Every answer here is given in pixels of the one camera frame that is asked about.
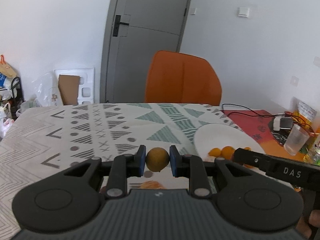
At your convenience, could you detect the brown cardboard piece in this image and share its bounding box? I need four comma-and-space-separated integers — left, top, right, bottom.
58, 75, 80, 105

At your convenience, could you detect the white charger adapter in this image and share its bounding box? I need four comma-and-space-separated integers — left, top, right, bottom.
272, 116, 294, 131

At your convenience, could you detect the red orange mat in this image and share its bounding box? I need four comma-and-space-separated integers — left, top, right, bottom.
223, 108, 305, 162

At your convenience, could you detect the brown-green round fruit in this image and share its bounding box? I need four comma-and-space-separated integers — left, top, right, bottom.
146, 147, 170, 172

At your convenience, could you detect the patterned tablecloth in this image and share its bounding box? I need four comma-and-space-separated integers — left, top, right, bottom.
1, 103, 239, 239

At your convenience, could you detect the clear plastic cup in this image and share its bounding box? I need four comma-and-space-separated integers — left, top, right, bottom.
284, 124, 310, 156

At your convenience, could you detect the peeled pomelo piece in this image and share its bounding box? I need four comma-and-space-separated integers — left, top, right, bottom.
203, 156, 216, 163

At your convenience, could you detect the black door handle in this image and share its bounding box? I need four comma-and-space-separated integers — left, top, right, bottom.
112, 15, 129, 37

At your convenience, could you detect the grey door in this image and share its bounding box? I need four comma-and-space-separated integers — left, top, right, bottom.
100, 0, 190, 102

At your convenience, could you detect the white wall switch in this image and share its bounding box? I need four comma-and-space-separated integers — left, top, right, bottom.
238, 7, 250, 18

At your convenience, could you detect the white foam board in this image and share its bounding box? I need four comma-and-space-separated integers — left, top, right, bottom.
54, 68, 94, 105

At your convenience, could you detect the white bowl plate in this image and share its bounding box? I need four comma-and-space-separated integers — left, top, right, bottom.
194, 124, 265, 159

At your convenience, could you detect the brown paper bag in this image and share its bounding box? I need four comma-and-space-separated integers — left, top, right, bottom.
0, 55, 17, 79

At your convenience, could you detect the orange chair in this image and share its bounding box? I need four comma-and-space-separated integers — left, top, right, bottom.
145, 50, 222, 106

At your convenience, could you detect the yellow snack package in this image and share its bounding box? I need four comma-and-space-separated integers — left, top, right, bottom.
291, 97, 319, 131

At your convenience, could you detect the black cable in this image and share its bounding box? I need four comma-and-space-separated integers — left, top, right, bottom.
221, 103, 316, 136

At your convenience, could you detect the large orange in plate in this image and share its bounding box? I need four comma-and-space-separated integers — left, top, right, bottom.
221, 146, 235, 160

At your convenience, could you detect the black storage rack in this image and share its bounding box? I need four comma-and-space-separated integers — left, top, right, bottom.
1, 74, 24, 120

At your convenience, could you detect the small yellow citrus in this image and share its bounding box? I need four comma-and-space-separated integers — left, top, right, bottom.
208, 147, 221, 157

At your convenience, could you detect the large orange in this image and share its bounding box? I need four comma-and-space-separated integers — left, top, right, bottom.
139, 180, 165, 190
221, 146, 235, 160

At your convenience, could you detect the person's right hand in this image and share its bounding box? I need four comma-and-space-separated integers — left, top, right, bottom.
296, 210, 320, 239

